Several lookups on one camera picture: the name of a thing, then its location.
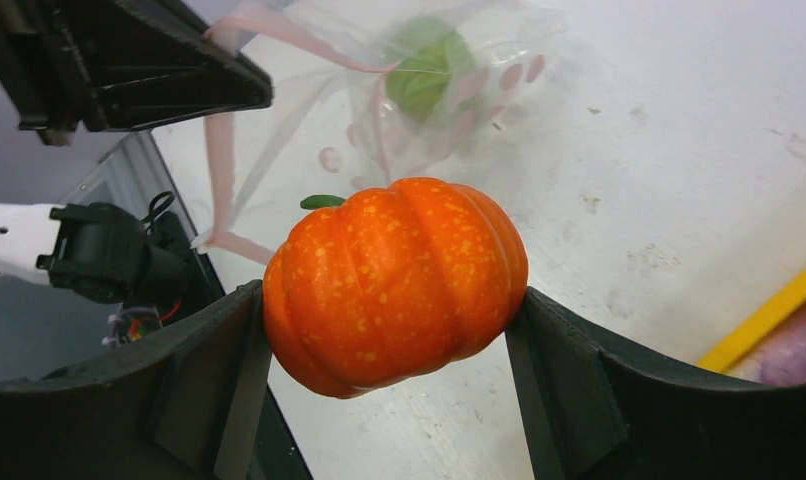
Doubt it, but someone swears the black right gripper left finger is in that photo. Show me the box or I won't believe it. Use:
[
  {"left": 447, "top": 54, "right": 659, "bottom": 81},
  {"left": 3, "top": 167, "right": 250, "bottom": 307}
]
[{"left": 0, "top": 281, "right": 271, "bottom": 479}]

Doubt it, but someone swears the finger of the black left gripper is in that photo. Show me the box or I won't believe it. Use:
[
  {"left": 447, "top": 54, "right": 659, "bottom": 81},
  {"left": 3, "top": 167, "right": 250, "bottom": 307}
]
[{"left": 0, "top": 0, "right": 274, "bottom": 146}]

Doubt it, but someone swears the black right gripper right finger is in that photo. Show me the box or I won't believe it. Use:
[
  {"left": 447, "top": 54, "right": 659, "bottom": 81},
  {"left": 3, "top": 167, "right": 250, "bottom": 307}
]
[{"left": 506, "top": 289, "right": 806, "bottom": 479}]

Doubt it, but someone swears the yellow plastic tray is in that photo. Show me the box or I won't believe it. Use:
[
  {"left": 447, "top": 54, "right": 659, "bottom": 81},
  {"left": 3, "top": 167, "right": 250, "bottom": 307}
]
[{"left": 696, "top": 267, "right": 806, "bottom": 373}]

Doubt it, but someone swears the clear zip top bag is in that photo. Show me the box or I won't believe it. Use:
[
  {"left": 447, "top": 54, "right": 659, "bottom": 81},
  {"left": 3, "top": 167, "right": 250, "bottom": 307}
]
[{"left": 192, "top": 1, "right": 567, "bottom": 264}]

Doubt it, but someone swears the green cabbage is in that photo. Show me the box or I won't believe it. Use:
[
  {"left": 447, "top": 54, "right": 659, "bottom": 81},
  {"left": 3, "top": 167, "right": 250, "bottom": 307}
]
[{"left": 384, "top": 15, "right": 475, "bottom": 124}]

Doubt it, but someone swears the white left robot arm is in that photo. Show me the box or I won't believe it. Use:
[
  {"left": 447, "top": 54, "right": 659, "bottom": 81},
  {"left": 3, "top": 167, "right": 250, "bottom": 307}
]
[{"left": 0, "top": 1, "right": 274, "bottom": 304}]

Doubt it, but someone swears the slim purple white eggplant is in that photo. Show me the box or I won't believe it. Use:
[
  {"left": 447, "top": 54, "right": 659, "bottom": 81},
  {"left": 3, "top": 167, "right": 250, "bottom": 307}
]
[{"left": 726, "top": 306, "right": 806, "bottom": 387}]

